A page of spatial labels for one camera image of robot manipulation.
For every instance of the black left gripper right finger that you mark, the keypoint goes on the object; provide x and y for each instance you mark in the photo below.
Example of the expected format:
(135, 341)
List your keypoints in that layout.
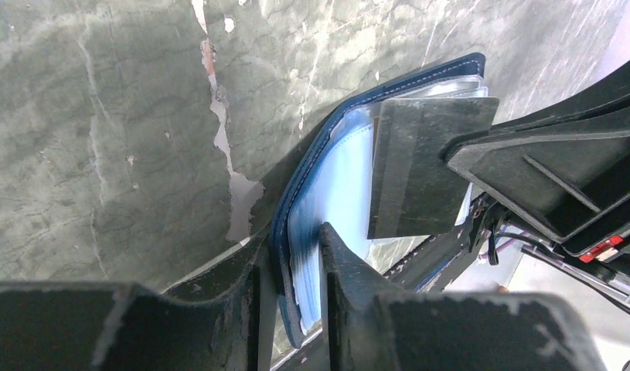
(371, 323)

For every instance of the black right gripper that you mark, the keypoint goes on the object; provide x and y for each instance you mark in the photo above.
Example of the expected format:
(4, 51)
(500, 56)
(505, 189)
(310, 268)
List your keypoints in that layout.
(565, 170)

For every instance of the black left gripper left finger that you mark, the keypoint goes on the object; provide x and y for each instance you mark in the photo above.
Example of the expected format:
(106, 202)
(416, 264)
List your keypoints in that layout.
(220, 319)

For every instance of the black credit card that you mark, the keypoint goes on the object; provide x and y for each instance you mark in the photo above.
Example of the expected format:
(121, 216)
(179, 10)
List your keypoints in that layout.
(413, 191)

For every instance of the blue leather card holder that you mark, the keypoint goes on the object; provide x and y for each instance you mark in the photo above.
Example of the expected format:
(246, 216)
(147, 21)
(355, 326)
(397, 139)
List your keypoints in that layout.
(332, 184)

